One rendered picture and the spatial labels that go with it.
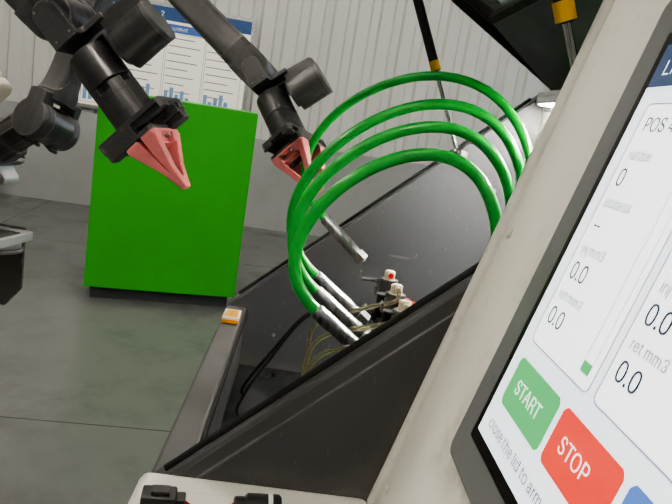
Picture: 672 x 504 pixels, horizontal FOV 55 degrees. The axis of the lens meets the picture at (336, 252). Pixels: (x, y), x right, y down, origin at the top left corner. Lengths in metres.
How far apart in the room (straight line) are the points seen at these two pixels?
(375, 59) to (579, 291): 7.16
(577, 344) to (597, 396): 0.04
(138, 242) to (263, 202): 3.36
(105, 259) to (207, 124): 1.06
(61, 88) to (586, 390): 1.18
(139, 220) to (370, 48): 4.09
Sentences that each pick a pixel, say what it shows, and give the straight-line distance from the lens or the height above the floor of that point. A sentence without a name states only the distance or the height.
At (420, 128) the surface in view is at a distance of 0.77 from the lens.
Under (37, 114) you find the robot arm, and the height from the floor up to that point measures 1.26.
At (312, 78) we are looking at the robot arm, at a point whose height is 1.40.
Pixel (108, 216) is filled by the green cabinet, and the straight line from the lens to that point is 4.25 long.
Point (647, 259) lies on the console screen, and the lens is 0.36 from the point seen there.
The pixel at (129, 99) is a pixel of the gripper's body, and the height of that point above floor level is 1.32.
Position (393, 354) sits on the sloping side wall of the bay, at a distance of 0.62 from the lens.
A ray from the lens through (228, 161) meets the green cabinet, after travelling 4.21.
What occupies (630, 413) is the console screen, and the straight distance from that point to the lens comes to 0.33.
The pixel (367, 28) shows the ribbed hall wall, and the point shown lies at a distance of 7.54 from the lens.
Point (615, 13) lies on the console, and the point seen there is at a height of 1.45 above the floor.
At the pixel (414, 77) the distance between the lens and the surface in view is 1.02.
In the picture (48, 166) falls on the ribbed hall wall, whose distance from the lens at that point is 7.74.
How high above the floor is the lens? 1.33
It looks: 11 degrees down
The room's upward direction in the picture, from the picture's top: 9 degrees clockwise
